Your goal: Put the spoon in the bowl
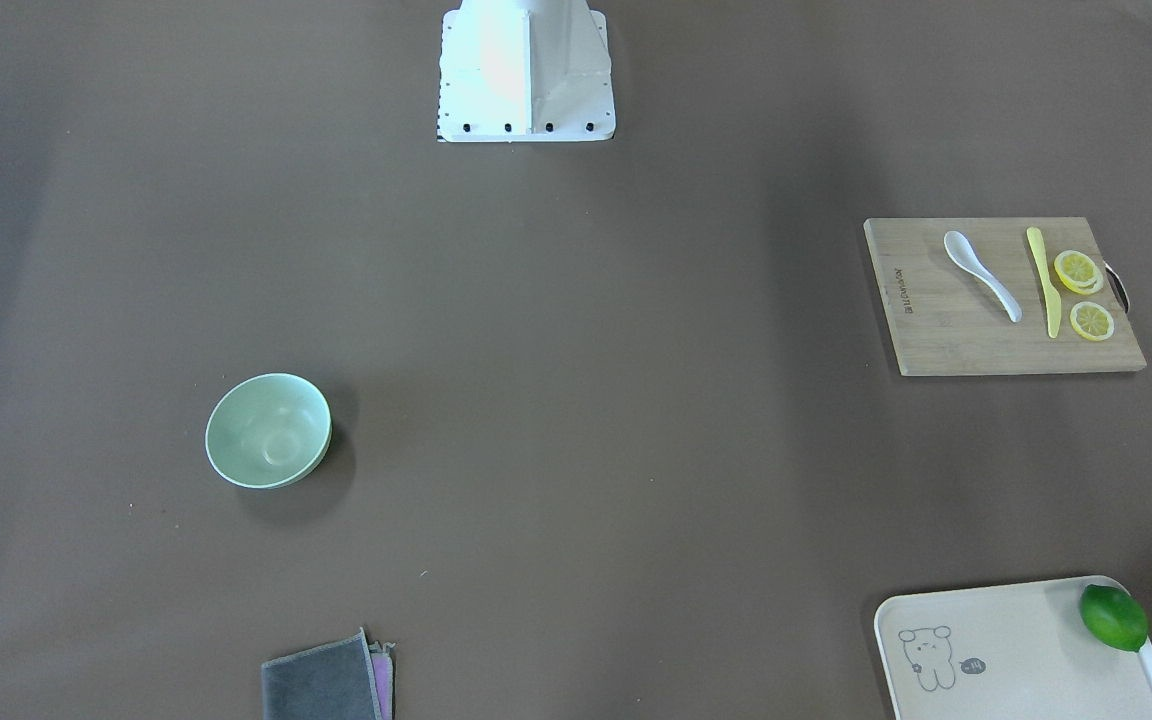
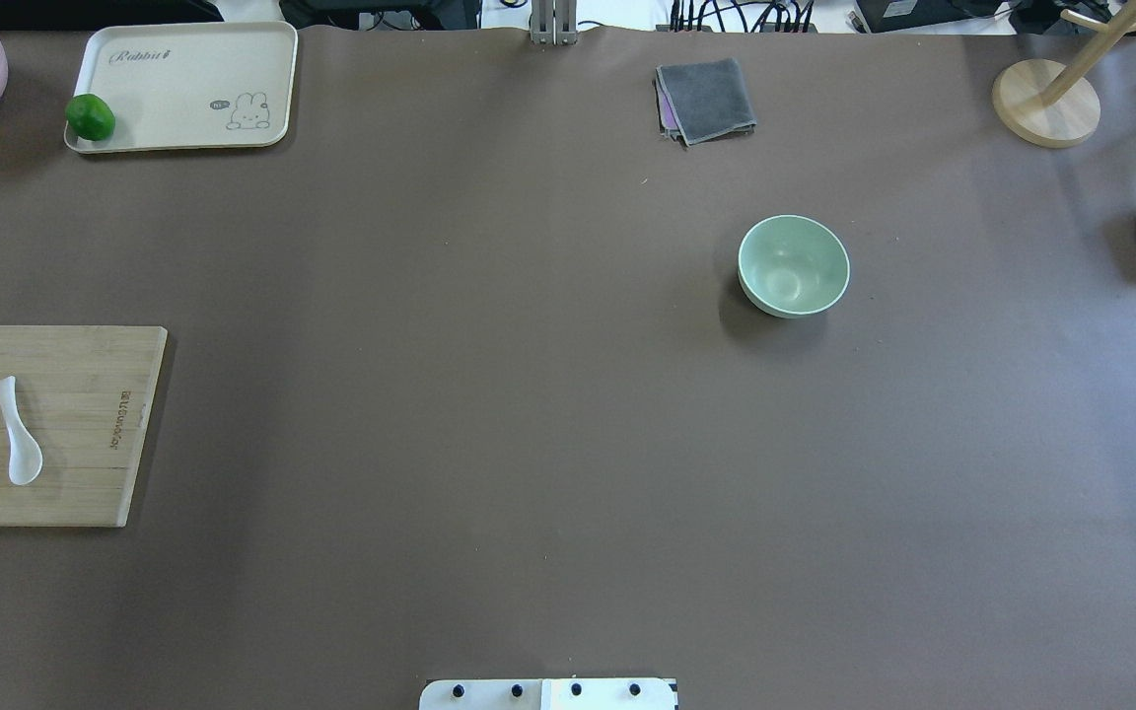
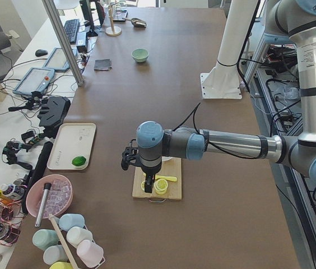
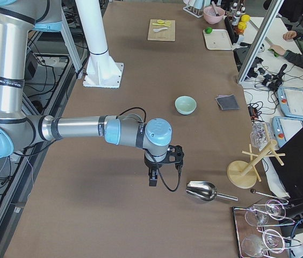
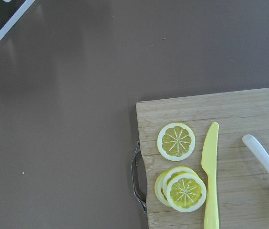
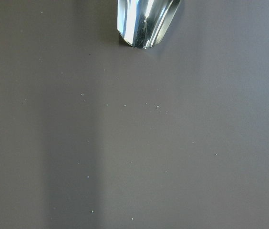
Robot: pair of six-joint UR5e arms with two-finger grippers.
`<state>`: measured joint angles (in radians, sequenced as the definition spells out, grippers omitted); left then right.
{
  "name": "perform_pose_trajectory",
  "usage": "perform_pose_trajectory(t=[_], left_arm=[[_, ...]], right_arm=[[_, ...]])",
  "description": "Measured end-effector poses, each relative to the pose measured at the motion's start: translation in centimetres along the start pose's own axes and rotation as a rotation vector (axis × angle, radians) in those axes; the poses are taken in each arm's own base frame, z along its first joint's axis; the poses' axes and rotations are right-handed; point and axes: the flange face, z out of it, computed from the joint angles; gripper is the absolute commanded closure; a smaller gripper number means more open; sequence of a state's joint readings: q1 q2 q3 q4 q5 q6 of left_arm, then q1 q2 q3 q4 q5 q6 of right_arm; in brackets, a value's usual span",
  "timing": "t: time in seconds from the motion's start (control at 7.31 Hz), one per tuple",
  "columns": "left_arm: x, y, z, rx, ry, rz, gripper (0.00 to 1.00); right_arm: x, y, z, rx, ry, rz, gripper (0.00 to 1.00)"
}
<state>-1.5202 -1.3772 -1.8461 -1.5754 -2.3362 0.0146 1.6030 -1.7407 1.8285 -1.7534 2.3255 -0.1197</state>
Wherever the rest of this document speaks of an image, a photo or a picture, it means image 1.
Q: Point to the light green bowl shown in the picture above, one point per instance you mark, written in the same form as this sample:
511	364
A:
268	432

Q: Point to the white ceramic spoon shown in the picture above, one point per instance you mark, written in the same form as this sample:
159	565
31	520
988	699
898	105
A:
961	252

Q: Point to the grey folded cloth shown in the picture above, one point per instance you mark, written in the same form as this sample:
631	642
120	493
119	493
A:
349	679

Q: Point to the bamboo cutting board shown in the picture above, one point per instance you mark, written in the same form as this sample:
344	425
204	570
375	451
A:
944	321

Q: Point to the yellow plastic knife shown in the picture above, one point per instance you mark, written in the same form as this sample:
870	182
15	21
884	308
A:
1051	297

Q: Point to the upper lemon slice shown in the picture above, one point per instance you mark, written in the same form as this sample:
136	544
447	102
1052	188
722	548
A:
1078	272

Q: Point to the lemon slice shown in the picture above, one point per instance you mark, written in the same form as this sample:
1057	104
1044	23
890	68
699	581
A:
1078	272
1091	321

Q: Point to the lower lemon slice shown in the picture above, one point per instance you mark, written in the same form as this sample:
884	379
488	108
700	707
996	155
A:
1091	321

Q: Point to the beige cartoon tray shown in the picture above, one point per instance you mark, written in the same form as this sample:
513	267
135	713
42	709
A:
1014	651

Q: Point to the green lime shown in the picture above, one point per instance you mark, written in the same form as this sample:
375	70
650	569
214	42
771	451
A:
1113	617

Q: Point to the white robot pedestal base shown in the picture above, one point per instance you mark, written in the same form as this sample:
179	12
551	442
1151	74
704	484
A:
525	72

